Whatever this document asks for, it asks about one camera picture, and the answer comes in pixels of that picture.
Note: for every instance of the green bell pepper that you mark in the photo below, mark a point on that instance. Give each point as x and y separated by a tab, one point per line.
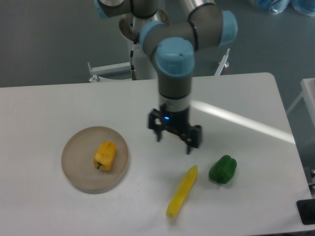
223	170

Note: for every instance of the black device at edge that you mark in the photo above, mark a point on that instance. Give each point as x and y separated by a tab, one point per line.
306	209

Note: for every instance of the white base bracket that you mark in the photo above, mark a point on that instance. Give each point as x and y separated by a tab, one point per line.
223	64
109	73

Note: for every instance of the beige round plate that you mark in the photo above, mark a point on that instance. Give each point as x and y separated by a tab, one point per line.
78	160

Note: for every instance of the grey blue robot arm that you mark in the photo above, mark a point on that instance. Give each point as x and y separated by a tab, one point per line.
171	49

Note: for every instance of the white right base bracket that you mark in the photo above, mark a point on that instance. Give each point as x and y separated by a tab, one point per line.
223	64

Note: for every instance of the white left base bracket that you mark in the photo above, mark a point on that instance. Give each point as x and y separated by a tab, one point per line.
109	73

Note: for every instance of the yellow bell pepper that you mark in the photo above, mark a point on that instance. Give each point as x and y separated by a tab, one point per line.
105	156

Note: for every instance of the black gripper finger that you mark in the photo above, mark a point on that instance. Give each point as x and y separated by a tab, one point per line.
154	123
192	137

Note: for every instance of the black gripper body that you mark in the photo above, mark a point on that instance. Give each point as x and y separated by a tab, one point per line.
174	122

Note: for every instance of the yellow corn cob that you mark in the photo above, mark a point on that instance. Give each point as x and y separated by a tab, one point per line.
182	192

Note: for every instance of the white side table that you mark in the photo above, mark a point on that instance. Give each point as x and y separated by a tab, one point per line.
308	94

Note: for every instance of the blue plastic bag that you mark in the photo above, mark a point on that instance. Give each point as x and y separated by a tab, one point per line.
304	7
272	7

